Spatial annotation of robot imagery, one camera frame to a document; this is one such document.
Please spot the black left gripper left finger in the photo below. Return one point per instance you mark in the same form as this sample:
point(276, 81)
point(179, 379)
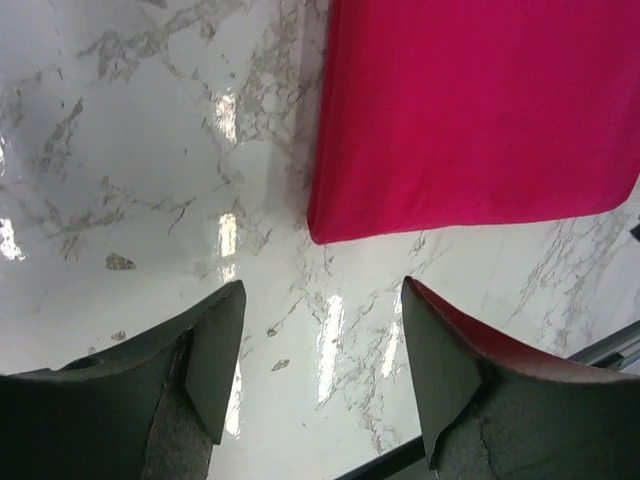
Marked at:
point(151, 407)

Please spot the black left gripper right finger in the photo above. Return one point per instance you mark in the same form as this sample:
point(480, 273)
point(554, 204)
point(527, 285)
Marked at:
point(493, 407)

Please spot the crimson red t shirt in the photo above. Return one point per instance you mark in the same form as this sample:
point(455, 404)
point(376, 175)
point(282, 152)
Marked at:
point(458, 113)

